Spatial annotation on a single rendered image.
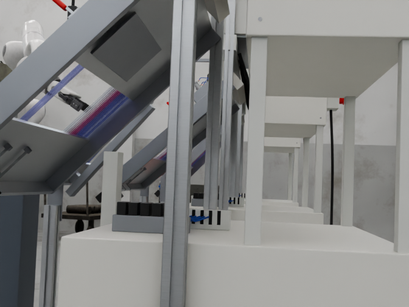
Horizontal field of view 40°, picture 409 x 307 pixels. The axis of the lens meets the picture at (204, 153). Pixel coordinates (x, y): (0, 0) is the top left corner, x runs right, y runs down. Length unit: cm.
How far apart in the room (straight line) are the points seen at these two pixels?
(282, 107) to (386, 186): 511
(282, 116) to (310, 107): 13
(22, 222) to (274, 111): 132
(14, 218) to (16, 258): 19
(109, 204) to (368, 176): 558
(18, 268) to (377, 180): 542
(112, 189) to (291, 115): 84
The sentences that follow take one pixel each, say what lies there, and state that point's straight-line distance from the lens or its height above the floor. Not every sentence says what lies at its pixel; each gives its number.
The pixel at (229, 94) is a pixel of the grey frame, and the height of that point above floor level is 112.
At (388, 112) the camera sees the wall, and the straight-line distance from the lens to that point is 760.
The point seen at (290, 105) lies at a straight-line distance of 250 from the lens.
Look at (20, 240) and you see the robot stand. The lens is 290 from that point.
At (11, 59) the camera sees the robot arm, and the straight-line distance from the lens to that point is 270.
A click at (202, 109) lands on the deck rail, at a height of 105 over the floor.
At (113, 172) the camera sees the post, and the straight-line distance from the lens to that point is 221.
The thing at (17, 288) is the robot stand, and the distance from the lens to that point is 293.
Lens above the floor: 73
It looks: 3 degrees up
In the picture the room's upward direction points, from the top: 2 degrees clockwise
